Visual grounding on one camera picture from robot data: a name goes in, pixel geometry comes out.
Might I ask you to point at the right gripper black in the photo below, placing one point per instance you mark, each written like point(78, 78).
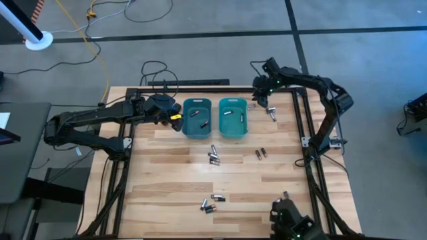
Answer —
point(265, 86)

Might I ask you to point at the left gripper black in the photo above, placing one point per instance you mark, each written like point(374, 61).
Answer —
point(153, 116)

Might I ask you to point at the blue plastic bin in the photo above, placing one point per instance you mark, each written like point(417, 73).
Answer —
point(197, 131)

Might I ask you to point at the green plastic bin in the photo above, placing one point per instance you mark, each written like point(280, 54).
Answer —
point(233, 128)

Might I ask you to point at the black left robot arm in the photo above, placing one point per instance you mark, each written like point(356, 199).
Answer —
point(93, 115)

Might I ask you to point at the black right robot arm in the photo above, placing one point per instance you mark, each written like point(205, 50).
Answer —
point(307, 80)

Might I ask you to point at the yellow tape tag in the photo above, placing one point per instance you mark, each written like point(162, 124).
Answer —
point(175, 116)

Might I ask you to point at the black power strip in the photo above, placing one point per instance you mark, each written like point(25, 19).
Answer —
point(188, 82)

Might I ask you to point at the black device with green lights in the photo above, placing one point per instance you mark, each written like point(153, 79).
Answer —
point(290, 220)

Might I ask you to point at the black equipment box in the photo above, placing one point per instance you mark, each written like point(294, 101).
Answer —
point(415, 113)

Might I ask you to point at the white pole with round base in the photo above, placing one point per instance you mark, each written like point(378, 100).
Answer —
point(39, 41)

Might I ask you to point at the grey desk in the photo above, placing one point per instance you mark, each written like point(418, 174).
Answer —
point(23, 150)

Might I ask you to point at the dark tablet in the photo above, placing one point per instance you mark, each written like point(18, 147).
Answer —
point(8, 136)

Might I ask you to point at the white paper sheet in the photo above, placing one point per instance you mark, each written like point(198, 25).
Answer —
point(3, 120)

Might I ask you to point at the orange black striped board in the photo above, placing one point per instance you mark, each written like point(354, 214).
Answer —
point(39, 8)

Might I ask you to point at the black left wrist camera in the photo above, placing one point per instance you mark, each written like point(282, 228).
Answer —
point(161, 101)

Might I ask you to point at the black aluminium table frame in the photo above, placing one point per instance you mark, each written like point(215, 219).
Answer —
point(217, 90)

